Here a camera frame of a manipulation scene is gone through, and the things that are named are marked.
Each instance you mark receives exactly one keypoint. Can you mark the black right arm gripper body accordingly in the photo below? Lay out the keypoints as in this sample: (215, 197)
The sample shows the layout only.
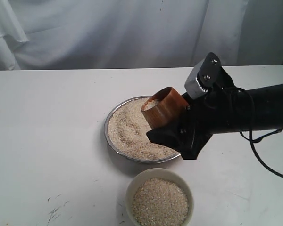
(223, 111)

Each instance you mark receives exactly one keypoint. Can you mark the right gripper black finger cup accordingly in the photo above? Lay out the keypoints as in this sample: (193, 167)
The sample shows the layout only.
(173, 135)

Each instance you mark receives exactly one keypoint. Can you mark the brown wooden cup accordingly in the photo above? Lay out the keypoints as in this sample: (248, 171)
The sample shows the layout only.
(163, 107)

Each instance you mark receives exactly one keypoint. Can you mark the round metal tray of rice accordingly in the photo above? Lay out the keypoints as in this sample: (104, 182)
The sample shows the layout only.
(125, 132)

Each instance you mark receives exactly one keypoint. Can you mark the white bowl of rice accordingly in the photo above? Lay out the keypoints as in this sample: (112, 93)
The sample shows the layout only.
(159, 197)

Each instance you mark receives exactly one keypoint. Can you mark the white backdrop cloth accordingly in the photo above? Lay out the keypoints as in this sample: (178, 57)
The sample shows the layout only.
(102, 34)

